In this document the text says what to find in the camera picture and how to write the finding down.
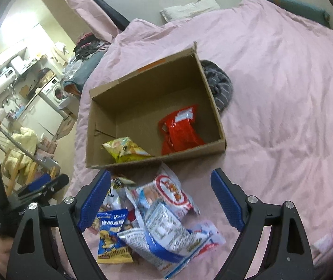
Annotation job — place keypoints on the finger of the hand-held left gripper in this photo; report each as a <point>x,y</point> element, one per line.
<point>38,183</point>
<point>57,182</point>

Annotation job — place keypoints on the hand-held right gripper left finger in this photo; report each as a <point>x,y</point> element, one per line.
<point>95,199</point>

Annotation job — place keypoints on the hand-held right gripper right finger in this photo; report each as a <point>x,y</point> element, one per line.
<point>227,201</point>

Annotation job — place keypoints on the small cartoon print snack packet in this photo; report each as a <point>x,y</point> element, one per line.
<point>117,201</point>

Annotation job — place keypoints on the white red and blue packet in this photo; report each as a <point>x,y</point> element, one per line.
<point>207,236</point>

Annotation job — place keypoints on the blue and yellow snack packet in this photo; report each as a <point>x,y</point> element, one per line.
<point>111,239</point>

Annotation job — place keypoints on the large white blue-edged snack bag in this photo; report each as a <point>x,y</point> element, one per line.
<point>160,230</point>

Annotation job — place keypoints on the brown cardboard box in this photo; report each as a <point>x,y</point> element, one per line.
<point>143,113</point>

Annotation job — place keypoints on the pale yellow cloth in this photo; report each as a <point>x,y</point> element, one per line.
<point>23,143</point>

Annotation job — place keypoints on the wooden drying rack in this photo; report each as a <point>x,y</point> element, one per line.
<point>9,140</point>

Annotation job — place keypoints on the white cabinet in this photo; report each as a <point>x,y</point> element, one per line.
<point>47,113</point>

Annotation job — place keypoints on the red snack packet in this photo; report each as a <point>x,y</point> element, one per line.
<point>181,131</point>

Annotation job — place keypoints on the white washing machine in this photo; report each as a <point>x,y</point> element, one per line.
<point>57,93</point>

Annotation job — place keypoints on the pile of dark clothes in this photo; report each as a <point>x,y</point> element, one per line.
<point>90,46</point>
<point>82,73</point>

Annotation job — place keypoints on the grey striped cloth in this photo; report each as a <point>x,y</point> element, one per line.
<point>219,87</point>

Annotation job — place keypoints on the pink blanket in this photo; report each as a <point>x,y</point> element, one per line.
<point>271,93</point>

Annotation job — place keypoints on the white countertop appliance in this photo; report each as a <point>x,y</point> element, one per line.
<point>17,62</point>

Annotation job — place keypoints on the pink hanging sheet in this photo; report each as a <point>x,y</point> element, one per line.
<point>79,5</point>

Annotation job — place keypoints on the teal pillow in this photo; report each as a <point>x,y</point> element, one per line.
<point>294,5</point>

